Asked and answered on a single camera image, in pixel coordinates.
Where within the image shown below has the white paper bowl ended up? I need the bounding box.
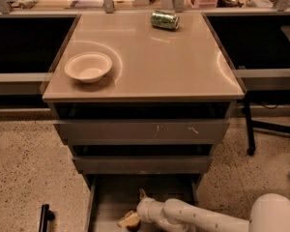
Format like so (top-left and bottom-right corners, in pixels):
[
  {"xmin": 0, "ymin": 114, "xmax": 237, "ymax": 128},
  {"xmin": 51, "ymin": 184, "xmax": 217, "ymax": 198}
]
[{"xmin": 65, "ymin": 52, "xmax": 113, "ymax": 83}]

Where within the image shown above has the grey top drawer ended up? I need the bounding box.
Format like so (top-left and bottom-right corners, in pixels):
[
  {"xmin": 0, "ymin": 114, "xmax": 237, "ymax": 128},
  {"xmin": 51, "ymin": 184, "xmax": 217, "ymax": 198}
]
[{"xmin": 54, "ymin": 119, "xmax": 230, "ymax": 145}]

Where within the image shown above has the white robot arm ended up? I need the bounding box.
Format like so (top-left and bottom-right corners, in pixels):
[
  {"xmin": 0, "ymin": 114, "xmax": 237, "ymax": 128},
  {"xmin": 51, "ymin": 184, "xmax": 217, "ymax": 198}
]
[{"xmin": 118, "ymin": 188, "xmax": 290, "ymax": 232}]

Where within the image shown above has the green soda can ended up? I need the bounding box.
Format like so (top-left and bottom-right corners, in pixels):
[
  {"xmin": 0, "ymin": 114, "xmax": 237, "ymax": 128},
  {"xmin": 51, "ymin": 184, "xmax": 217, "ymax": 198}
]
[{"xmin": 151, "ymin": 10, "xmax": 180, "ymax": 30}]

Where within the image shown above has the grey drawer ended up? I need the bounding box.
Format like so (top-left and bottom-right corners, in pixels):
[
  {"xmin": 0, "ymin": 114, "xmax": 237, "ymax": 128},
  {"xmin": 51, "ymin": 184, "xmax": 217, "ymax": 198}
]
[
  {"xmin": 72, "ymin": 156, "xmax": 212, "ymax": 174},
  {"xmin": 84, "ymin": 174, "xmax": 200, "ymax": 232},
  {"xmin": 54, "ymin": 119, "xmax": 230, "ymax": 145}
]

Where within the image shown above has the grey bottom drawer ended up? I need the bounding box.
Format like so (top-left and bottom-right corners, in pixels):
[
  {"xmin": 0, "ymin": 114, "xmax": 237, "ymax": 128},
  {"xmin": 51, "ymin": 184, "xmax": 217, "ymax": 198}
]
[{"xmin": 84, "ymin": 174, "xmax": 200, "ymax": 232}]

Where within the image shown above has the black table leg with caster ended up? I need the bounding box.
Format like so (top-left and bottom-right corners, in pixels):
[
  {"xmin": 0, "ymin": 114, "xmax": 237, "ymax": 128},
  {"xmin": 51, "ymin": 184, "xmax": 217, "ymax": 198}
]
[{"xmin": 243, "ymin": 99, "xmax": 255, "ymax": 156}]

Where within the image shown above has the grey drawer cabinet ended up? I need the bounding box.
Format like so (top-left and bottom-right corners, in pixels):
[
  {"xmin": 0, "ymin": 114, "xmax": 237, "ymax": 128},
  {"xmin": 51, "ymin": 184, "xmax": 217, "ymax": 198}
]
[{"xmin": 42, "ymin": 11, "xmax": 246, "ymax": 182}]

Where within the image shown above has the orange fruit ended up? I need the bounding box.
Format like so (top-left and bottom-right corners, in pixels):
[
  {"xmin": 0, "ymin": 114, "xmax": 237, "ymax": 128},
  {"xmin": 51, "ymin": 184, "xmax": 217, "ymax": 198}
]
[{"xmin": 127, "ymin": 222, "xmax": 141, "ymax": 232}]

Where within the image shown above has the grey middle drawer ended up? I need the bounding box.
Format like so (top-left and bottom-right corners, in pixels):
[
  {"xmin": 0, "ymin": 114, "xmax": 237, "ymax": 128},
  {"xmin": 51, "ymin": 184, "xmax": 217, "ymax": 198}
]
[{"xmin": 72, "ymin": 156, "xmax": 212, "ymax": 174}]

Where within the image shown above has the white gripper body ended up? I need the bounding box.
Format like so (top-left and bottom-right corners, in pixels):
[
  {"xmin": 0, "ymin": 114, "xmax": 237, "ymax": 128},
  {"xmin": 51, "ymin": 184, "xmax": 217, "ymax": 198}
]
[{"xmin": 136, "ymin": 197, "xmax": 165, "ymax": 224}]

